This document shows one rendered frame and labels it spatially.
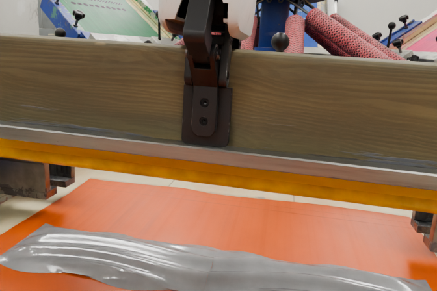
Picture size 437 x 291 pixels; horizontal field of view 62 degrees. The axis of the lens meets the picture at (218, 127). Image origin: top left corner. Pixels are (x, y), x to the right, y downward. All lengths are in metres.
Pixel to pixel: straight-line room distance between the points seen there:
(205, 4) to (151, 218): 0.27
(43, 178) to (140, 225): 0.11
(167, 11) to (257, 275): 0.21
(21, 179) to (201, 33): 0.29
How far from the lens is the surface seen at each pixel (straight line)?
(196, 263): 0.33
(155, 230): 0.39
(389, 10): 4.63
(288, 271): 0.34
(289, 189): 0.27
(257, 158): 0.24
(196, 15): 0.20
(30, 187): 0.43
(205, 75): 0.22
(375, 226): 0.46
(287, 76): 0.24
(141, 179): 0.53
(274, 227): 0.41
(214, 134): 0.24
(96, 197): 0.48
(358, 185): 0.27
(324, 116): 0.25
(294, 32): 0.95
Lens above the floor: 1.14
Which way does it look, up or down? 12 degrees down
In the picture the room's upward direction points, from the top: 3 degrees clockwise
